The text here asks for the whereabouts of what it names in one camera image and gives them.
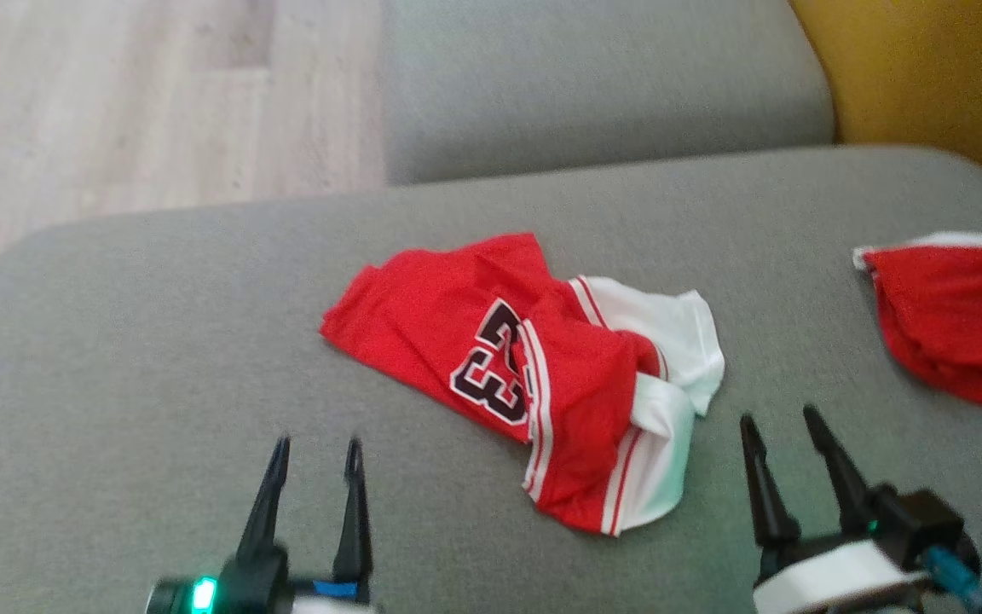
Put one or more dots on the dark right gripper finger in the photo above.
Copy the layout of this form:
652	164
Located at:
840	473
765	486

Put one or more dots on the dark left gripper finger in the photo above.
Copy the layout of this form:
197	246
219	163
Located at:
265	503
355	512

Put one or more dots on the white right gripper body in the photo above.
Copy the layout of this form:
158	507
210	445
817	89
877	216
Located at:
832	576

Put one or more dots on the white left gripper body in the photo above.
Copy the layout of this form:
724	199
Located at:
333	601

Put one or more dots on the red basketball jersey number 23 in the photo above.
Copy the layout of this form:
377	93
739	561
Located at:
423	315

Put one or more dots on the red garment with white band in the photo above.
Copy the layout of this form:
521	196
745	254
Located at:
951	324

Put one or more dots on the large grey sofa seat cushion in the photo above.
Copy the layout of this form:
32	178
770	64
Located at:
158	341

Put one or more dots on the large yellow sofa backrest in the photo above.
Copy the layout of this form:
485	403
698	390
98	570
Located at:
934	77

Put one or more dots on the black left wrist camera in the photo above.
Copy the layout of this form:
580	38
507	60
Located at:
244	588

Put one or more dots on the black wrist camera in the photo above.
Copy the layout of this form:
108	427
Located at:
244	588
926	524

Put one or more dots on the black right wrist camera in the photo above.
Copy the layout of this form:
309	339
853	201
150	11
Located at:
926	524

